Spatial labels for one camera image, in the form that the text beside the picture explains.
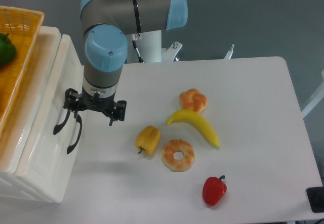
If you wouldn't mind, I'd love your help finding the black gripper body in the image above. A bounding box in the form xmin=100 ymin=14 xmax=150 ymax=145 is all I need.
xmin=80 ymin=92 xmax=115 ymax=115

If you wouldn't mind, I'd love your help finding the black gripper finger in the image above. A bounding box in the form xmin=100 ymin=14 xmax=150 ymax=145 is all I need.
xmin=63 ymin=88 xmax=88 ymax=119
xmin=103 ymin=100 xmax=127 ymax=126

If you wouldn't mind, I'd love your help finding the black top drawer handle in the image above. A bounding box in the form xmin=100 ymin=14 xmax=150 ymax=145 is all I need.
xmin=53 ymin=110 xmax=70 ymax=135

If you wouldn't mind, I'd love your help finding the black drawer handle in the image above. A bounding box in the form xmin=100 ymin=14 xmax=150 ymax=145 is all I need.
xmin=66 ymin=114 xmax=83 ymax=154
xmin=53 ymin=110 xmax=70 ymax=135

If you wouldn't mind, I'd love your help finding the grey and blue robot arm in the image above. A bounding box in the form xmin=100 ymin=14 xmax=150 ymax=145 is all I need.
xmin=63 ymin=0 xmax=188 ymax=123

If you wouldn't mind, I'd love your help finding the yellow bell pepper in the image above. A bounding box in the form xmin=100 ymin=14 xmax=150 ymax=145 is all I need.
xmin=135 ymin=125 xmax=161 ymax=156

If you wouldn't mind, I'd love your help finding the yellow banana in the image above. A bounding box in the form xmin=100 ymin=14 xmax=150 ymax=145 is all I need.
xmin=166 ymin=109 xmax=220 ymax=148

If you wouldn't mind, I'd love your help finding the knotted bread roll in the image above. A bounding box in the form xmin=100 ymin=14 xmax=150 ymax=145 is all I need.
xmin=179 ymin=88 xmax=209 ymax=113

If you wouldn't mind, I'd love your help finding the green bell pepper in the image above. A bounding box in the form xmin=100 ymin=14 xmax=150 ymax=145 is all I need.
xmin=0 ymin=33 xmax=16 ymax=66

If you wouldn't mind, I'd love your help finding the yellow woven basket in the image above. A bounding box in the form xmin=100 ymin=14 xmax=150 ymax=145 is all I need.
xmin=1 ymin=6 xmax=45 ymax=131

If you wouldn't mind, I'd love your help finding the red bell pepper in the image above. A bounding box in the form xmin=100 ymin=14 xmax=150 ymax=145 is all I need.
xmin=202 ymin=175 xmax=227 ymax=206

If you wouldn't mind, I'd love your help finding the black device at table edge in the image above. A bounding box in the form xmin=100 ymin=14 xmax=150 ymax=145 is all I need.
xmin=306 ymin=186 xmax=323 ymax=213

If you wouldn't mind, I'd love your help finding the black bottom drawer handle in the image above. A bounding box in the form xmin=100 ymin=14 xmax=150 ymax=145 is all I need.
xmin=66 ymin=114 xmax=83 ymax=154

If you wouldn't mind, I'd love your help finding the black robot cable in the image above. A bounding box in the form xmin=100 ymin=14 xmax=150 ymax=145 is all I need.
xmin=131 ymin=33 xmax=145 ymax=63

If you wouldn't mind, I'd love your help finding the white drawer cabinet frame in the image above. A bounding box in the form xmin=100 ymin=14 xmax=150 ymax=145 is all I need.
xmin=0 ymin=26 xmax=66 ymax=203

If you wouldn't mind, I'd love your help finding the ring-shaped bread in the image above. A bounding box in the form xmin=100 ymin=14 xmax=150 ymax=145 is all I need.
xmin=161 ymin=139 xmax=195 ymax=172

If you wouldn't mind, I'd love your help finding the white frame at right edge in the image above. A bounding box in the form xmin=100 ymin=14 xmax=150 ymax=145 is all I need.
xmin=301 ymin=70 xmax=323 ymax=118

